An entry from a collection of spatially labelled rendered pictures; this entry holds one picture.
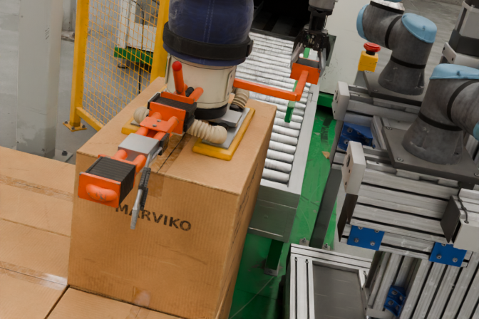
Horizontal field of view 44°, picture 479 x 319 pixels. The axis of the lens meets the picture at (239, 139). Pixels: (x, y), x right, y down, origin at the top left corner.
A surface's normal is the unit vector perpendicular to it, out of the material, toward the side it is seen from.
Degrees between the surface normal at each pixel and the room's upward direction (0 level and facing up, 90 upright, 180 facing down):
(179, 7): 75
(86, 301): 0
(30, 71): 90
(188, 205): 90
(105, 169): 0
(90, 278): 90
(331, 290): 0
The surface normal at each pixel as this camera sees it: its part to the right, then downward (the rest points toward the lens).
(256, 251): 0.18, -0.89
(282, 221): -0.18, 0.40
